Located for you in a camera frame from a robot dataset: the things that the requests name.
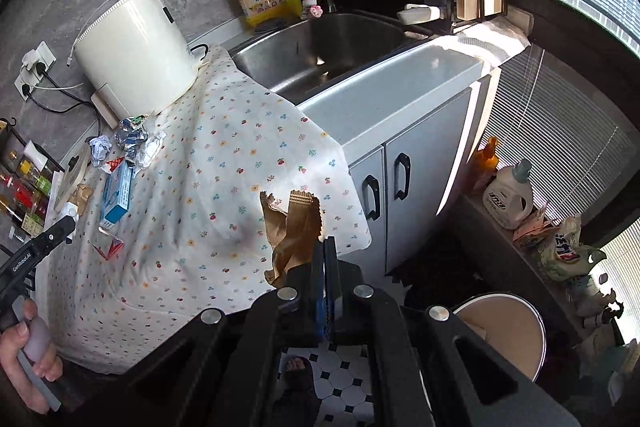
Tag white trash bin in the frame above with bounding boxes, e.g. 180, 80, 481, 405
452, 291, 547, 383

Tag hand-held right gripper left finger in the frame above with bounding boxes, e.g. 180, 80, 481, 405
70, 236, 331, 427

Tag white power cable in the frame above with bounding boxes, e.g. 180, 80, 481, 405
32, 82, 86, 94

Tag white wall outlet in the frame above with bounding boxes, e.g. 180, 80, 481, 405
22, 42, 56, 72
14, 72, 43, 100

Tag crumpled white blue paper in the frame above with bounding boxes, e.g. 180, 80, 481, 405
87, 135, 113, 168

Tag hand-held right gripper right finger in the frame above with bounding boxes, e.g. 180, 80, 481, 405
327, 236, 581, 427

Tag yellow-lid jar green label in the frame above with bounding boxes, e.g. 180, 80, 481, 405
0, 147, 63, 238

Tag person's left hand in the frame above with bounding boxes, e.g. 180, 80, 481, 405
0, 299, 65, 414

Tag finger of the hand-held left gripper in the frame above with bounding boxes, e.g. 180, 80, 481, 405
37, 214, 76, 253

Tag printed detergent bag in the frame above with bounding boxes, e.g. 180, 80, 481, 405
530, 214, 608, 283

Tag black power cable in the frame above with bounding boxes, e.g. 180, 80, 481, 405
27, 72, 103, 128

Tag orange bottle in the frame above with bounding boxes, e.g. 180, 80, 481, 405
472, 137, 500, 192

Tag stainless steel sink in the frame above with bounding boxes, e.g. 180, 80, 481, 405
230, 12, 436, 105

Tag white dish cloth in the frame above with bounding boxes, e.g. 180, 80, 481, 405
455, 19, 531, 62

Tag cream air fryer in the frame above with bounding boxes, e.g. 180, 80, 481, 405
72, 0, 208, 128

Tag white laundry detergent bottle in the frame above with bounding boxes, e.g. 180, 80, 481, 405
482, 158, 536, 230

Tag pink paper packet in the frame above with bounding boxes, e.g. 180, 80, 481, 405
512, 207, 561, 243

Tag silver blue wrapper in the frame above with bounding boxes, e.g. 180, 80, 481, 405
115, 116, 151, 152

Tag brown paper bag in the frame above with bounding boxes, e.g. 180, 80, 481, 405
259, 189, 321, 285

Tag brown paper scrap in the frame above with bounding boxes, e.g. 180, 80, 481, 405
67, 183, 94, 218

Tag white soap dish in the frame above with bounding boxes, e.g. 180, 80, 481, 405
396, 3, 441, 26

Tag black cabinet handle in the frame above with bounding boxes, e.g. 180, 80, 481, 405
393, 153, 412, 200
362, 174, 381, 220

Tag floral white tablecloth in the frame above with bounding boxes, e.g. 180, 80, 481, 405
32, 44, 373, 375

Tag blue and white carton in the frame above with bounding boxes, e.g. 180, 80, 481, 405
98, 159, 133, 228

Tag grey sink cabinet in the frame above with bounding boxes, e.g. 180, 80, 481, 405
300, 42, 501, 278

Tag white window blinds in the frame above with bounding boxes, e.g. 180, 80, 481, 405
480, 47, 636, 228

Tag person's foot in slipper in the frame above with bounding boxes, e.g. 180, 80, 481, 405
272, 354, 321, 427

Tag red small wrapper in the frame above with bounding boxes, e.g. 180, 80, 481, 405
91, 237, 125, 260

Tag crumpled clear plastic wrapper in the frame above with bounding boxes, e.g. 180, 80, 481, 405
135, 131, 167, 170

